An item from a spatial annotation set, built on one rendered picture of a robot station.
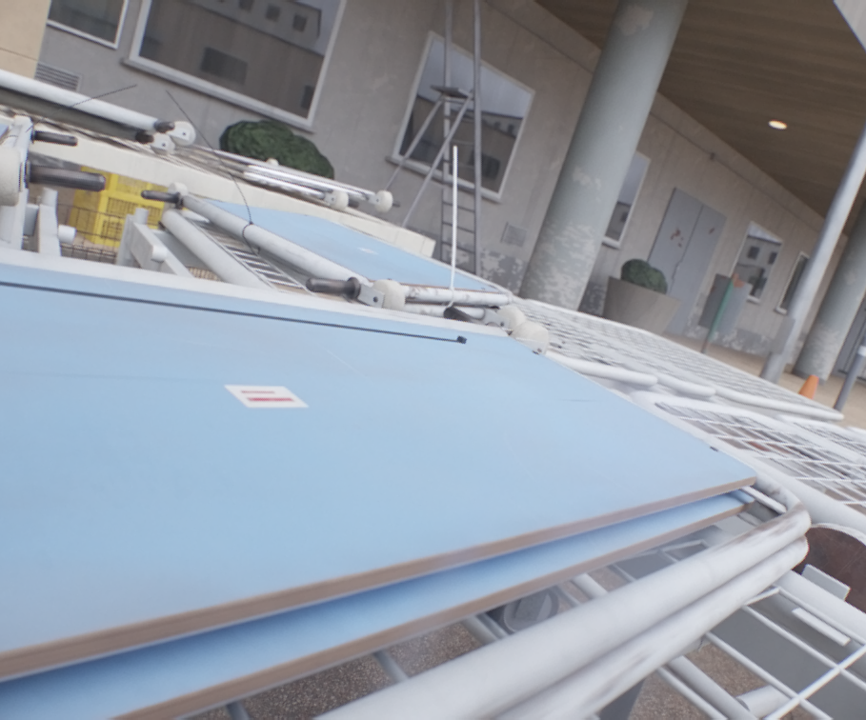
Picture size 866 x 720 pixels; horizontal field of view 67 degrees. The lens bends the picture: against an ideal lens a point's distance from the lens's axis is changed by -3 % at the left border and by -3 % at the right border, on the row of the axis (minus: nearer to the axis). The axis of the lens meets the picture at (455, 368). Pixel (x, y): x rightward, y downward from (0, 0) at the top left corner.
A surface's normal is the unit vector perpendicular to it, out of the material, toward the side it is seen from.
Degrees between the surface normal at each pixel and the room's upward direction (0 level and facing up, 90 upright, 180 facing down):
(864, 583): 90
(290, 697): 0
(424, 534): 3
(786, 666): 90
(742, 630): 90
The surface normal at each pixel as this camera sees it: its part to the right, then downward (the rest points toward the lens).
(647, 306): -0.12, 0.37
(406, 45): 0.62, 0.36
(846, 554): -0.72, -0.09
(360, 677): 0.31, -0.93
